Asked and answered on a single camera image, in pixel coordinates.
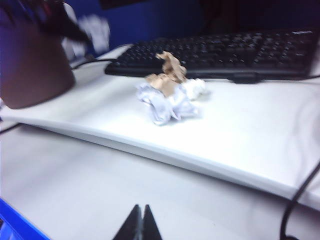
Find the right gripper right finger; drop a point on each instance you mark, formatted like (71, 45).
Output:
(150, 230)

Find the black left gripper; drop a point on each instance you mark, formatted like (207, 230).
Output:
(45, 15)

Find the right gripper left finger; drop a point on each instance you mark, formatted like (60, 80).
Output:
(132, 230)

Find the lavender-white paper ball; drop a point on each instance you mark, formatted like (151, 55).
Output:
(97, 32)

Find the brown paper ball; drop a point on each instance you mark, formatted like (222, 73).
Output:
(170, 67)

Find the large white paper ball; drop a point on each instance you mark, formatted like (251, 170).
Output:
(165, 107)

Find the small white paper ball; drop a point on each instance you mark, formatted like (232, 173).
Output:
(195, 88)

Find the brown waste bin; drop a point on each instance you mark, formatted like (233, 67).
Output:
(30, 70)

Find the blue table edge trim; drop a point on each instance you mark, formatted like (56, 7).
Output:
(17, 222)

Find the white desk riser board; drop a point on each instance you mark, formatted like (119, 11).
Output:
(225, 137)

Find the black computer keyboard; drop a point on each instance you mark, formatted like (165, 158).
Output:
(225, 55)

